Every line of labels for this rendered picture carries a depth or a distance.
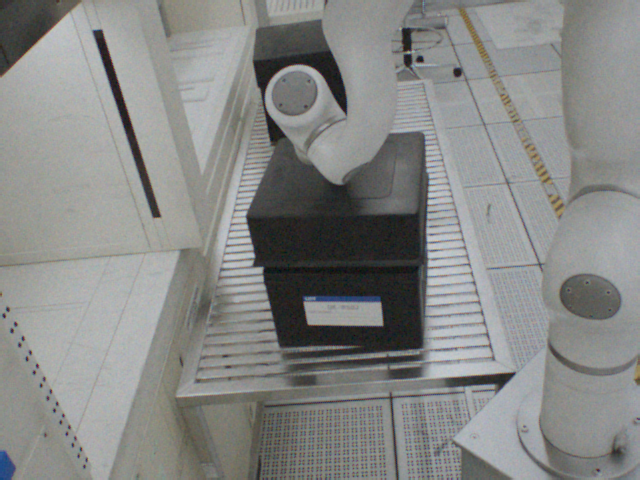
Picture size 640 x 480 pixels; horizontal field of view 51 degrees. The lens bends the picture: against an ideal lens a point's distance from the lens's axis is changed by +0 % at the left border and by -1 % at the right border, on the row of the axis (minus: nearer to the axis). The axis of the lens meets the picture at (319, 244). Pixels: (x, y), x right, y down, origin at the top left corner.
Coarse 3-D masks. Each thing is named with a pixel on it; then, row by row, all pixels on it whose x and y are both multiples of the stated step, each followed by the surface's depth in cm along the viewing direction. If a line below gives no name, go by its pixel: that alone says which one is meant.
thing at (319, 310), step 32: (288, 288) 120; (320, 288) 119; (352, 288) 117; (384, 288) 116; (416, 288) 115; (288, 320) 124; (320, 320) 123; (352, 320) 122; (384, 320) 121; (416, 320) 119
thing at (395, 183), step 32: (288, 160) 126; (384, 160) 121; (416, 160) 119; (256, 192) 118; (288, 192) 116; (320, 192) 114; (352, 192) 113; (384, 192) 112; (416, 192) 111; (256, 224) 112; (288, 224) 111; (320, 224) 110; (352, 224) 109; (384, 224) 108; (416, 224) 107; (256, 256) 116; (288, 256) 115; (320, 256) 114; (352, 256) 112; (384, 256) 111; (416, 256) 111
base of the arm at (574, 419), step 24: (552, 360) 94; (552, 384) 96; (576, 384) 92; (600, 384) 90; (624, 384) 91; (528, 408) 108; (552, 408) 98; (576, 408) 94; (600, 408) 93; (624, 408) 95; (528, 432) 104; (552, 432) 100; (576, 432) 97; (600, 432) 96; (624, 432) 98; (552, 456) 100; (576, 456) 100; (600, 456) 99; (624, 456) 99
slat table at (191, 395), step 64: (256, 128) 208; (448, 192) 164; (448, 256) 144; (256, 320) 136; (448, 320) 128; (192, 384) 123; (256, 384) 121; (320, 384) 119; (384, 384) 118; (448, 384) 118; (256, 448) 176
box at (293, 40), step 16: (256, 32) 203; (272, 32) 201; (288, 32) 199; (304, 32) 197; (320, 32) 195; (256, 48) 191; (272, 48) 189; (288, 48) 188; (304, 48) 186; (320, 48) 184; (256, 64) 184; (272, 64) 184; (288, 64) 184; (304, 64) 184; (320, 64) 185; (336, 64) 185; (256, 80) 188; (336, 80) 188; (336, 96) 191; (272, 128) 196
